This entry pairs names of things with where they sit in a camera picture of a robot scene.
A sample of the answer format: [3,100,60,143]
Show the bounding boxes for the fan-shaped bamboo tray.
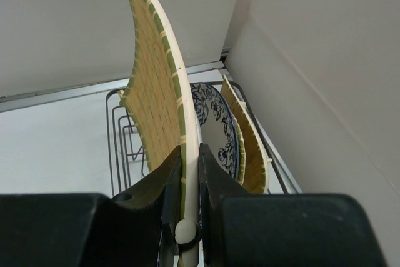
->
[221,76,272,194]

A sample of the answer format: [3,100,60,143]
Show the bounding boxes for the blue floral white plate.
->
[190,83,239,180]

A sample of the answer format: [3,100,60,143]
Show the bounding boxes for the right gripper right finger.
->
[199,144,386,266]

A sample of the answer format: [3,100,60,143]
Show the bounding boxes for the round bamboo plate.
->
[234,119,246,186]

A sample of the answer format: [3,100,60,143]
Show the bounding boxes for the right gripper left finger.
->
[1,148,182,266]

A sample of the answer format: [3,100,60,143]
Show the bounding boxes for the black wire dish rack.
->
[106,80,302,196]

